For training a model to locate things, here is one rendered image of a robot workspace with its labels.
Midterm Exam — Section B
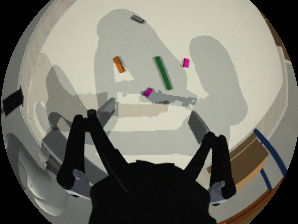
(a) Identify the orange rod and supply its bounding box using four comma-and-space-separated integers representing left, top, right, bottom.
113, 56, 125, 73

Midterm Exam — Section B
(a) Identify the dark green rod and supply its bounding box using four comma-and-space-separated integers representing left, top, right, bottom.
155, 56, 172, 90

